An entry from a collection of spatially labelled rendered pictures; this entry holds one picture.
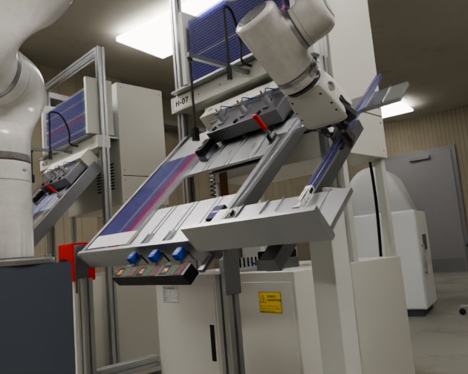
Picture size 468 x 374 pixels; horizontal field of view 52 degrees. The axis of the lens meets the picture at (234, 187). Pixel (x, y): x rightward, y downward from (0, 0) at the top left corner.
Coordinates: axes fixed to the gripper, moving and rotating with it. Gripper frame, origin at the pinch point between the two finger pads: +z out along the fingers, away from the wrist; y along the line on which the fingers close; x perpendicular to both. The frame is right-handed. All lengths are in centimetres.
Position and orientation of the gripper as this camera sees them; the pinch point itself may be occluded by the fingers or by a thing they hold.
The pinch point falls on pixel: (343, 137)
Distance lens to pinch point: 101.7
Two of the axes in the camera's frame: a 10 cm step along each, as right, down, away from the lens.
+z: 6.1, 6.4, 4.6
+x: -3.9, 7.5, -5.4
